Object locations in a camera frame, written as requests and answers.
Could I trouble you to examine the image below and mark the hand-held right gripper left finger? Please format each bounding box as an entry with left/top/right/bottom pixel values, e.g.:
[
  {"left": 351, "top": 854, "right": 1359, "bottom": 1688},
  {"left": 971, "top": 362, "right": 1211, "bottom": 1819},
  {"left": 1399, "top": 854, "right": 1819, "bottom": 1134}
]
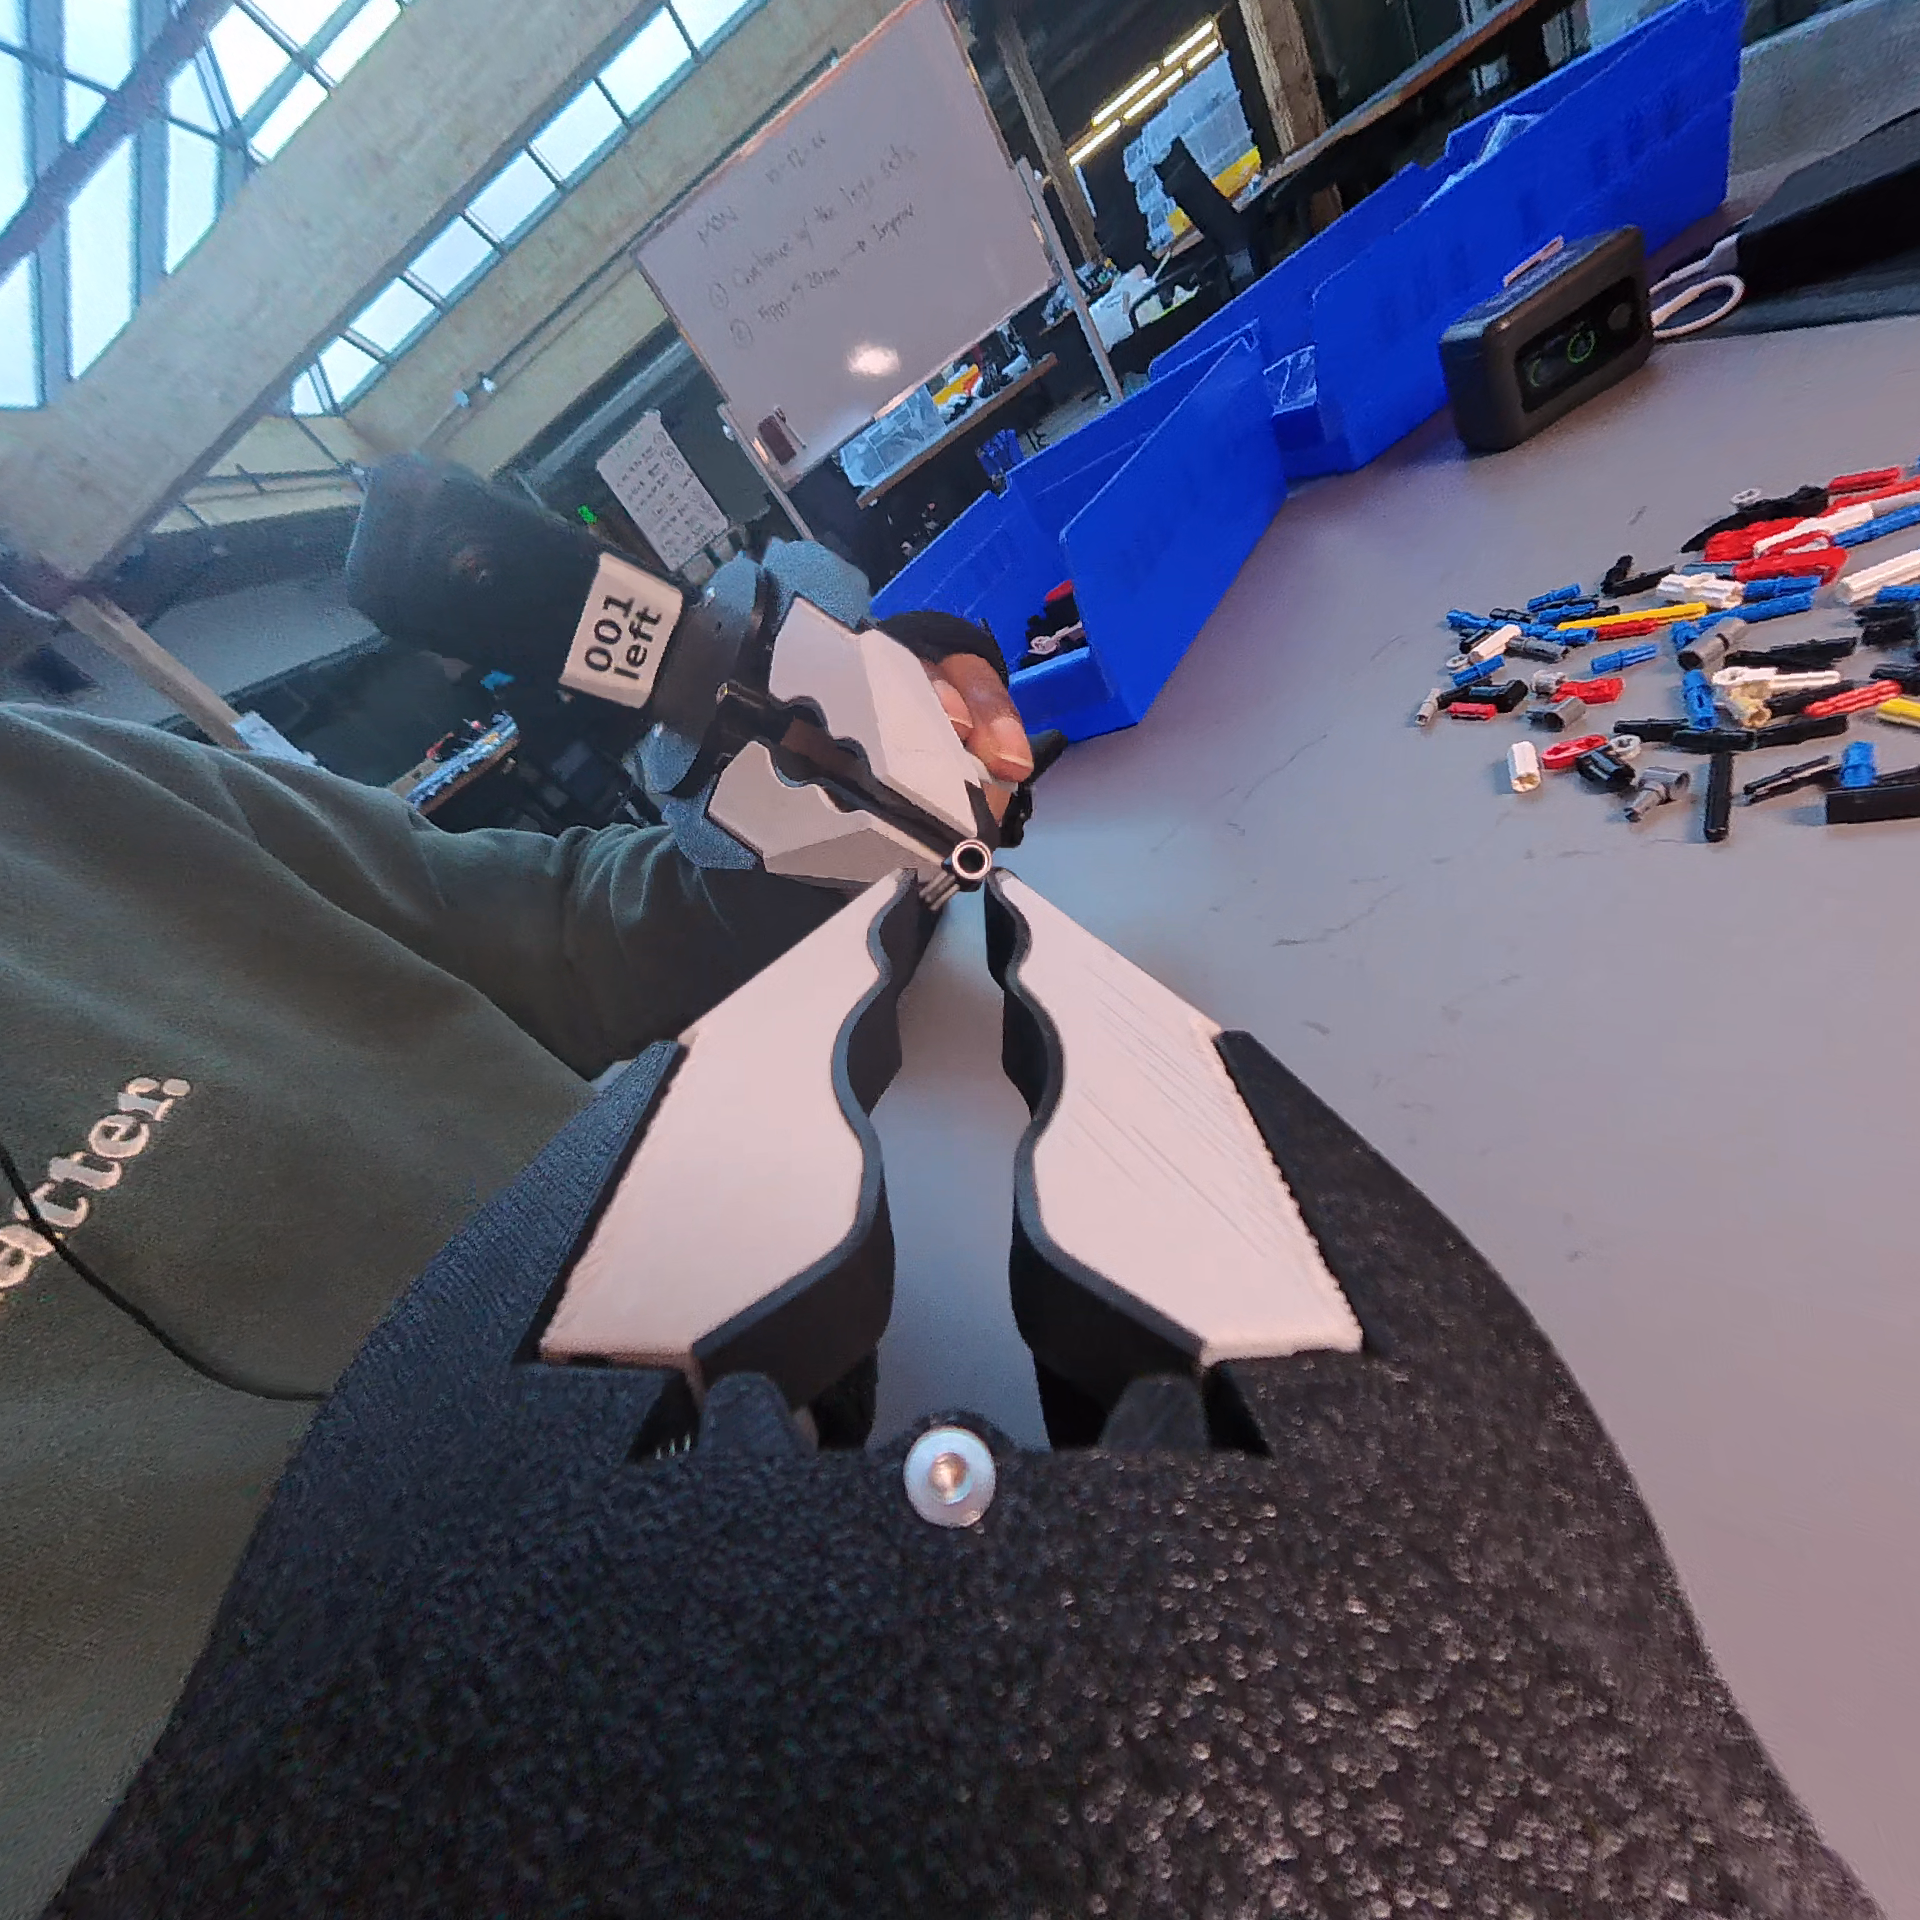
[{"left": 539, "top": 873, "right": 917, "bottom": 1448}]

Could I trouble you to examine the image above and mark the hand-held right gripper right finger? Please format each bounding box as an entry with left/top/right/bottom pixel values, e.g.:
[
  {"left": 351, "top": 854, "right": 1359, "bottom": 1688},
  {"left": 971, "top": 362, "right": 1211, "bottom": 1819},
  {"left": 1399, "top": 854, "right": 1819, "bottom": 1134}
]
[{"left": 983, "top": 872, "right": 1365, "bottom": 1448}]

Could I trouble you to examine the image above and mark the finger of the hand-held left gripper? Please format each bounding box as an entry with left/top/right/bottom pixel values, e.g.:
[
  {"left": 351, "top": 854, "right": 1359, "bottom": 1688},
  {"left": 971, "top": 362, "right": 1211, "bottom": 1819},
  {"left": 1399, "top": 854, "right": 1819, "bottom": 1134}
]
[
  {"left": 768, "top": 597, "right": 1001, "bottom": 842},
  {"left": 704, "top": 744, "right": 936, "bottom": 888}
]

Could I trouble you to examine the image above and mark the person's left forearm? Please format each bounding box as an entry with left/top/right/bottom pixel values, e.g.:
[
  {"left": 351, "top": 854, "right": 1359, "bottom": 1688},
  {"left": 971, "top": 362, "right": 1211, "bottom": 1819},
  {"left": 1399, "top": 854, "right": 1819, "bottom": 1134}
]
[{"left": 404, "top": 795, "right": 887, "bottom": 1082}]

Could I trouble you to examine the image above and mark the grey desk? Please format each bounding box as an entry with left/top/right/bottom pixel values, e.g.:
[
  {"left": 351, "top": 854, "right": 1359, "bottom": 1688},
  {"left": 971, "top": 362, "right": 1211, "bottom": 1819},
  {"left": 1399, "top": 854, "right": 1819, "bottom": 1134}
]
[{"left": 872, "top": 301, "right": 1920, "bottom": 1920}]

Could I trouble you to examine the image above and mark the person's left hand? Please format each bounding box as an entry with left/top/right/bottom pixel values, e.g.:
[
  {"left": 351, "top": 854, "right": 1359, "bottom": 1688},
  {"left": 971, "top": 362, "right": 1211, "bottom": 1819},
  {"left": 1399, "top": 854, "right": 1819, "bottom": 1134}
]
[{"left": 879, "top": 609, "right": 1040, "bottom": 784}]

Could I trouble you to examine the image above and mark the printed paper chart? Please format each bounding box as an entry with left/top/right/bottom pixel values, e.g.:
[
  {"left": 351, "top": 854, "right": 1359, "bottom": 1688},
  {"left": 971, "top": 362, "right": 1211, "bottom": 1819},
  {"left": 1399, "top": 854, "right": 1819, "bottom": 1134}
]
[{"left": 594, "top": 413, "right": 736, "bottom": 571}]

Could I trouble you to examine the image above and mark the whiteboard on stand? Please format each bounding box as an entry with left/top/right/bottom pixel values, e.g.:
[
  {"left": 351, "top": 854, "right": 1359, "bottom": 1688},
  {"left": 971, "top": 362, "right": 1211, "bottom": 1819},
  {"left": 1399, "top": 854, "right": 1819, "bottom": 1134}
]
[{"left": 633, "top": 0, "right": 1127, "bottom": 496}]

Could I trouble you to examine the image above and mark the black earphone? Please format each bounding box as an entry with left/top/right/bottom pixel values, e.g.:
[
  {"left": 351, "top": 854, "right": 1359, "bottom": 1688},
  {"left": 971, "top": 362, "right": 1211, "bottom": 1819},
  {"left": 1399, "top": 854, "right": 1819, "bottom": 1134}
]
[{"left": 0, "top": 1149, "right": 324, "bottom": 1403}]

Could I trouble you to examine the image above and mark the pile of small building pieces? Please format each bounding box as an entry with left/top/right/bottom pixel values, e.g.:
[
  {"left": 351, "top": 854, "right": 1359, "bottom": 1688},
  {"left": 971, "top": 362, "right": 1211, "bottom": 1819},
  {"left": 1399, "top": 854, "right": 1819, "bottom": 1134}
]
[{"left": 1410, "top": 464, "right": 1920, "bottom": 848}]

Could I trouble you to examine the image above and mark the black flat box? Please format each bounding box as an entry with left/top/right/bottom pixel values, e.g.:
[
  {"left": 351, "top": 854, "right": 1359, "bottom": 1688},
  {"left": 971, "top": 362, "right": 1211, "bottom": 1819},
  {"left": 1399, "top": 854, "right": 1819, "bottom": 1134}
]
[{"left": 1733, "top": 112, "right": 1920, "bottom": 302}]

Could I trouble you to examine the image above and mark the small black camera device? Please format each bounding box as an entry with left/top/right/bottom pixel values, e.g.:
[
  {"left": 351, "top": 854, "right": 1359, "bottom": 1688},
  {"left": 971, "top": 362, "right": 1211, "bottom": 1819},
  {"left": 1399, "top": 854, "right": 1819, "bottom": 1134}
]
[{"left": 1441, "top": 224, "right": 1657, "bottom": 456}]

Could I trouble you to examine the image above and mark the wooden support post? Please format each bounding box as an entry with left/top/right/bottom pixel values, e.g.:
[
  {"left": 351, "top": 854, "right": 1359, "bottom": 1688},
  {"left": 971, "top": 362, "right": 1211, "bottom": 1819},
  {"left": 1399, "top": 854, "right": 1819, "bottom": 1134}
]
[{"left": 1236, "top": 0, "right": 1345, "bottom": 154}]

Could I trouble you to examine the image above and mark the white cable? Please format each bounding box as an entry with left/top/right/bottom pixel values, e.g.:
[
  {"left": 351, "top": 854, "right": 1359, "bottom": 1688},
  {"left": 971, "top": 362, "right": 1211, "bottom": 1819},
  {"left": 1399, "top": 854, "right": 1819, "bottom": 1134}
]
[{"left": 1649, "top": 248, "right": 1749, "bottom": 345}]

